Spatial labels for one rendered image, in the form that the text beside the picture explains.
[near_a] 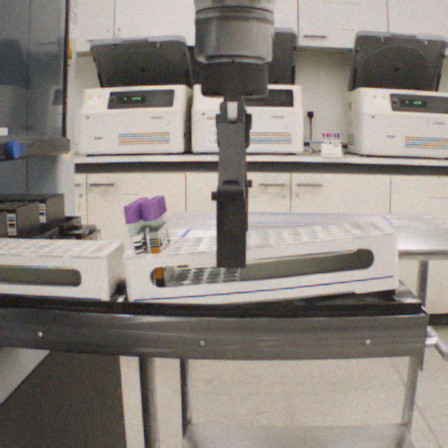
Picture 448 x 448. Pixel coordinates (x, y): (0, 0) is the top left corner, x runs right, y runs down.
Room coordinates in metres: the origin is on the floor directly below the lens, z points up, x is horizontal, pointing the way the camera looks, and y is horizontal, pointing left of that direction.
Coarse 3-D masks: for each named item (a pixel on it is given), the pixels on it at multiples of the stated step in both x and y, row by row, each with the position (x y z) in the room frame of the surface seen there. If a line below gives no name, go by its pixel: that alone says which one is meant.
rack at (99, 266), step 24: (0, 240) 0.73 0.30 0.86; (24, 240) 0.73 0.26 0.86; (48, 240) 0.72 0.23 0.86; (72, 240) 0.73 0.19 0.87; (96, 240) 0.73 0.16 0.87; (24, 264) 0.63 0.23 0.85; (48, 264) 0.63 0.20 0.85; (72, 264) 0.63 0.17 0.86; (96, 264) 0.63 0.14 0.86; (120, 264) 0.70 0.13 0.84; (0, 288) 0.63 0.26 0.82; (24, 288) 0.63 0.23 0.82; (48, 288) 0.63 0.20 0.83; (72, 288) 0.63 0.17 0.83; (96, 288) 0.63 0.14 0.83
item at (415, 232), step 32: (192, 224) 1.18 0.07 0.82; (256, 224) 1.18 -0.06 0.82; (288, 224) 1.18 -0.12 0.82; (320, 224) 1.18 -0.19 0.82; (416, 224) 1.17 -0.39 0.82; (288, 256) 0.92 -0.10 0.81; (416, 256) 0.91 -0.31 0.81; (416, 288) 1.33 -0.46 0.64; (416, 384) 1.32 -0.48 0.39; (192, 416) 1.39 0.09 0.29
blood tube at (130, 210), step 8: (128, 208) 0.63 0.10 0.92; (136, 208) 0.63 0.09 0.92; (128, 216) 0.63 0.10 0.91; (136, 216) 0.63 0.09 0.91; (128, 224) 0.63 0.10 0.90; (136, 224) 0.63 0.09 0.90; (128, 232) 0.63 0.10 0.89; (136, 232) 0.63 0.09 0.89; (136, 240) 0.63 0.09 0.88; (136, 248) 0.63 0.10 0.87
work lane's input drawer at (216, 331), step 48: (0, 336) 0.62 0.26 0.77; (48, 336) 0.61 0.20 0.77; (96, 336) 0.61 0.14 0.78; (144, 336) 0.61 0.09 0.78; (192, 336) 0.60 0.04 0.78; (240, 336) 0.60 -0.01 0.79; (288, 336) 0.60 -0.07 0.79; (336, 336) 0.60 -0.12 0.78; (384, 336) 0.59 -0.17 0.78; (432, 336) 0.67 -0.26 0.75
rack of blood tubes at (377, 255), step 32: (352, 224) 0.70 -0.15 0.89; (384, 224) 0.67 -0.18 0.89; (128, 256) 0.63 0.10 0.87; (160, 256) 0.62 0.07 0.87; (192, 256) 0.62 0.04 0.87; (256, 256) 0.62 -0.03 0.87; (320, 256) 0.71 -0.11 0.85; (352, 256) 0.71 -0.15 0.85; (384, 256) 0.61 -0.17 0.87; (128, 288) 0.63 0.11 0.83; (160, 288) 0.62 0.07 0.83; (192, 288) 0.62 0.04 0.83; (224, 288) 0.62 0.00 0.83; (256, 288) 0.62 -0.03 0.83; (320, 288) 0.61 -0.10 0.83; (352, 288) 0.61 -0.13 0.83; (384, 288) 0.61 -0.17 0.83
